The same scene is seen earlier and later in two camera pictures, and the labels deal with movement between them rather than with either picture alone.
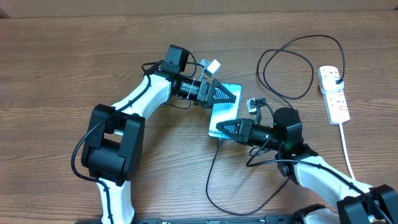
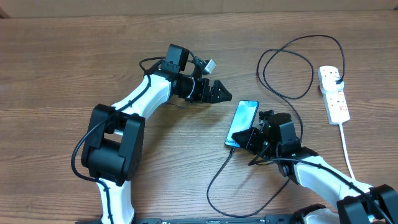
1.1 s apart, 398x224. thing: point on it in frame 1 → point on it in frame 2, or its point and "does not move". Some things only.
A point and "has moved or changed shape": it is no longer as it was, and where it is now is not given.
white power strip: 336,104 does not move
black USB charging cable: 288,99 → 221,213
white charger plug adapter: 328,85 does not move
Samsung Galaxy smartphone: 223,112 has moved or changed shape
